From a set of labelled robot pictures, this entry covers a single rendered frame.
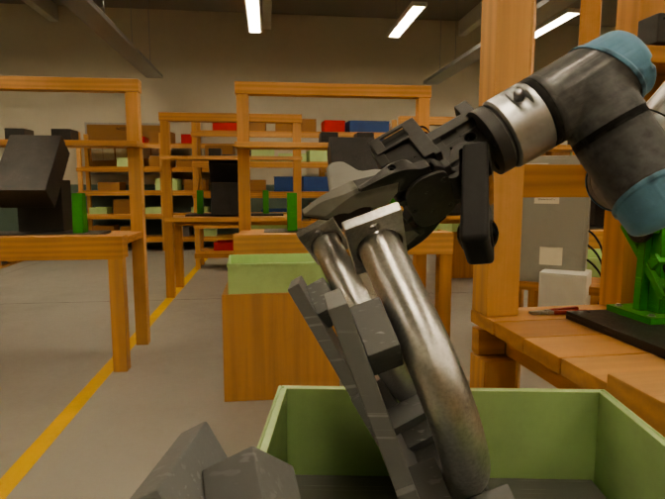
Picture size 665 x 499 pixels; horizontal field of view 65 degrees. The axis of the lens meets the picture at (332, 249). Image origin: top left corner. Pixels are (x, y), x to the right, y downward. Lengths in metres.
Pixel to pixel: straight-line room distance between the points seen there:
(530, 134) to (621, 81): 0.09
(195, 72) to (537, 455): 10.78
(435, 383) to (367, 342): 0.04
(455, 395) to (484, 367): 1.15
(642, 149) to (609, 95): 0.06
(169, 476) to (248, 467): 0.02
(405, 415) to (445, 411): 0.22
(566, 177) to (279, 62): 9.88
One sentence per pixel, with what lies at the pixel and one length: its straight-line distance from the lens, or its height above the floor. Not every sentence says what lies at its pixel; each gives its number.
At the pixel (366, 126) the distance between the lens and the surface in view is 8.04.
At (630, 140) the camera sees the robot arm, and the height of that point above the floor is 1.26.
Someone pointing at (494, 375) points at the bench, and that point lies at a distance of 1.48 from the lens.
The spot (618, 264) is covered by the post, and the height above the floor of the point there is 1.00.
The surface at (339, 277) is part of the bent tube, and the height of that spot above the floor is 1.13.
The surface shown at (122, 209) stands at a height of 0.78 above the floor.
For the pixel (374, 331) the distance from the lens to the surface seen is 0.31.
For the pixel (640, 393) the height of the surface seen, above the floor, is 0.90.
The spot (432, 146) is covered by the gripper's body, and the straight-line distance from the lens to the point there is 0.53.
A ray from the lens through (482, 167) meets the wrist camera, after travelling 0.51.
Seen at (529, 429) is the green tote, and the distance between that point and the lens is 0.75.
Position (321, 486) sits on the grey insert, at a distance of 0.71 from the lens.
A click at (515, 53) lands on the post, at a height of 1.54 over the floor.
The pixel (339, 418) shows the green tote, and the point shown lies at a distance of 0.70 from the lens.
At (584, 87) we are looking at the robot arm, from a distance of 0.56.
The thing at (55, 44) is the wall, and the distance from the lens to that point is 11.93.
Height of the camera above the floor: 1.22
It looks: 7 degrees down
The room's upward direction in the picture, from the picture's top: straight up
